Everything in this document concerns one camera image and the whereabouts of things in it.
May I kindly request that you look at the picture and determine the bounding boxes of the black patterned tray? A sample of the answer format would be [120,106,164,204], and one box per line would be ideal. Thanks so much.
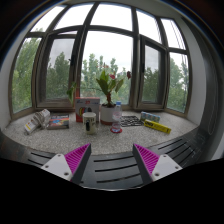
[121,116,143,127]

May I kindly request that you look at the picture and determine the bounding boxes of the white potted flowering plant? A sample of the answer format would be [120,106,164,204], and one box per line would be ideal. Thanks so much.
[96,70,131,125]

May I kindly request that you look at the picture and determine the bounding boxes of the dark colourful flat box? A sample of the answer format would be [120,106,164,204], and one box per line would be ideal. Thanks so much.
[47,114,69,130]

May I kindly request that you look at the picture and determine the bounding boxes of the white wrapped package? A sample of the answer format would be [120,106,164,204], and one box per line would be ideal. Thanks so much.
[24,109,50,134]

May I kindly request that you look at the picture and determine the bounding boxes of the white mug with black print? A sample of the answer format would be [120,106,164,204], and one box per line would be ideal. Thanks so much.
[83,112,96,134]

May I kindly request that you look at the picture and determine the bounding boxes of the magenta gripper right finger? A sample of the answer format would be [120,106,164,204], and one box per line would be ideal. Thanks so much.
[133,144,182,185]

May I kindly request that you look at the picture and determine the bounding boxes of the dark framed bay window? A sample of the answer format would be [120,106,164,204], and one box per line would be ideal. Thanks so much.
[9,0,191,118]

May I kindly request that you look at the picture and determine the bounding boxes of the light blue small box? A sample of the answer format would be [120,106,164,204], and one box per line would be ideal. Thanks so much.
[140,111,160,123]

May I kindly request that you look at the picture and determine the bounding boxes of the yellow long box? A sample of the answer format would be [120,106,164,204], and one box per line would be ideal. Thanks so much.
[144,119,171,134]

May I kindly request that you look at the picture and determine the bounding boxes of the clear plastic water bottle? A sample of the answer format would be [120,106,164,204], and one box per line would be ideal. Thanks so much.
[111,101,122,129]

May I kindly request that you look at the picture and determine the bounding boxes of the red round coaster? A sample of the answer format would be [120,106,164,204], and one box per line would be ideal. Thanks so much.
[110,128,123,134]

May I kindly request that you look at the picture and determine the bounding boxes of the red and white box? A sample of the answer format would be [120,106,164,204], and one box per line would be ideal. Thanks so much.
[75,97,100,122]

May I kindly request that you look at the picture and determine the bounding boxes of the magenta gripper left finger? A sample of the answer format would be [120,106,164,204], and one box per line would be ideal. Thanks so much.
[42,143,91,185]

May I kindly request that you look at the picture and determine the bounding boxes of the small green leafy plant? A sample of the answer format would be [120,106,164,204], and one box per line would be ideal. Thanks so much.
[66,82,77,104]

